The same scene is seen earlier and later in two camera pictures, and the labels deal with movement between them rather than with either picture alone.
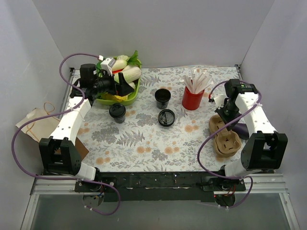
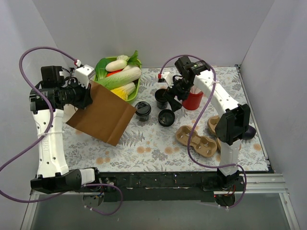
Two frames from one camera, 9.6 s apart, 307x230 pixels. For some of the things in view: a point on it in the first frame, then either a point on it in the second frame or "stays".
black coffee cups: (162, 96) stays
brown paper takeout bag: (41, 128) → (107, 118)
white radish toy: (119, 64) stays
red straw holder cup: (191, 101) stays
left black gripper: (117, 83) → (86, 96)
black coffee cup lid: (166, 117) stays
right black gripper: (227, 115) → (173, 93)
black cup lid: (117, 110) → (143, 108)
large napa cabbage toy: (130, 74) stays
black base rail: (161, 186) stays
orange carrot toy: (117, 71) stays
